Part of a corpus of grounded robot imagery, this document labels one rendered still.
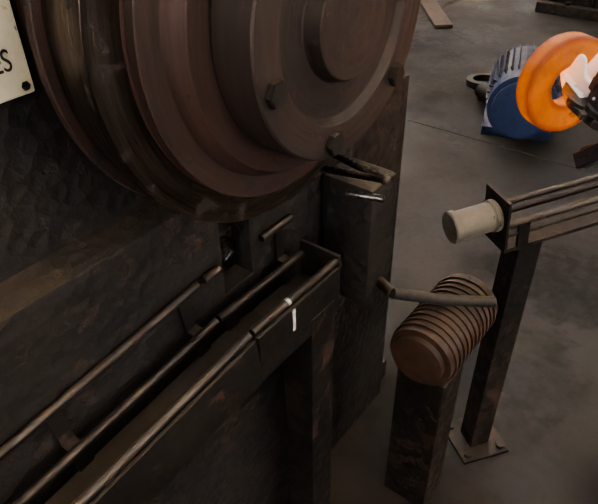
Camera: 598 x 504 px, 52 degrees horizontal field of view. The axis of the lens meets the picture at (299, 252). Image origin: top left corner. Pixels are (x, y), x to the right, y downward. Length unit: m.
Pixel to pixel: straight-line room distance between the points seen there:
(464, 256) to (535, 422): 0.69
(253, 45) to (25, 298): 0.36
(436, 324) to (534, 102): 0.40
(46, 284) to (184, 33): 0.32
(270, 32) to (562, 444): 1.37
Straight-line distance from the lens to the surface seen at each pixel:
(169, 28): 0.53
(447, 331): 1.11
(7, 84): 0.64
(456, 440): 1.62
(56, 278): 0.71
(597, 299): 2.14
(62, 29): 0.55
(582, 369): 1.89
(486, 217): 1.12
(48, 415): 0.76
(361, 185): 0.96
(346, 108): 0.67
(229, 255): 0.90
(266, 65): 0.53
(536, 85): 1.05
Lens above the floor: 1.29
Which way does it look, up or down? 37 degrees down
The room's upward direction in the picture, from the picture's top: 1 degrees counter-clockwise
